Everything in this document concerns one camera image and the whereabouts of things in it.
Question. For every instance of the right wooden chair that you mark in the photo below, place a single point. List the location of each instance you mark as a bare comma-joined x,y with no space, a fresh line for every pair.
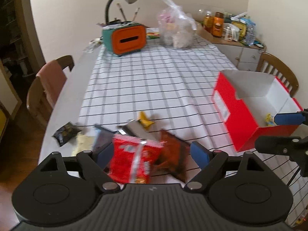
270,64

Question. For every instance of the wooden chair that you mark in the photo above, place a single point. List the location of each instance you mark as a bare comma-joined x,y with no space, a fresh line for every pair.
270,64
37,103

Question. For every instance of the cream snack packet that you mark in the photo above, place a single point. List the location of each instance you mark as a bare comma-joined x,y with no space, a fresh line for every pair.
84,143

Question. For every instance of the clear water bottle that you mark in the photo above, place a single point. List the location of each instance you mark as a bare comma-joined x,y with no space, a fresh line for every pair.
250,34

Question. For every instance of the clear plastic bag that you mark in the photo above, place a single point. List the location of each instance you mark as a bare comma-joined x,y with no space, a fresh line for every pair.
176,28

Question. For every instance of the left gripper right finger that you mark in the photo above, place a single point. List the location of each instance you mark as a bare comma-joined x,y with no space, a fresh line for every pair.
200,154

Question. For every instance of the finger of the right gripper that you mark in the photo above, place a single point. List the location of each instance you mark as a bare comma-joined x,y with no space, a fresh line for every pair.
298,118
272,144

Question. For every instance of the orange teal tissue box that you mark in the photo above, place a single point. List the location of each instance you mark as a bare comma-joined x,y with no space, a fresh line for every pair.
125,37

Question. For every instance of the red chip bag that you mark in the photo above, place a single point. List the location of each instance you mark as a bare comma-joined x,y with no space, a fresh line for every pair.
133,159

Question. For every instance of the dark brown snack bag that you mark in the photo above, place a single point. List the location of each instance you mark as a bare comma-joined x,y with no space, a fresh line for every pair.
173,157

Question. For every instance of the grey silver snack packet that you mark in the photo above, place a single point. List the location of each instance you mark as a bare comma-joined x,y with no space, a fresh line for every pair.
135,129

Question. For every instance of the yellow black snack packet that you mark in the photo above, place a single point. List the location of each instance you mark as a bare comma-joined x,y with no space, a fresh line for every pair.
269,120

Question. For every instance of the left wooden chair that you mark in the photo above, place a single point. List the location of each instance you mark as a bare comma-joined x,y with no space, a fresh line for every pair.
37,103

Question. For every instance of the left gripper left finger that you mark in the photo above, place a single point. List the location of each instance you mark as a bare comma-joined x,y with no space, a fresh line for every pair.
103,155

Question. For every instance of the white side cabinet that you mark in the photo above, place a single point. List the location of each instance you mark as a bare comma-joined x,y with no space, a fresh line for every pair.
243,57

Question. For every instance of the red cardboard box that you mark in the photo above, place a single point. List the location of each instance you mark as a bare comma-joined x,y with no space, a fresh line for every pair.
245,98

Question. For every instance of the checkered white tablecloth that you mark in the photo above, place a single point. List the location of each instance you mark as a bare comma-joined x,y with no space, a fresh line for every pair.
174,87

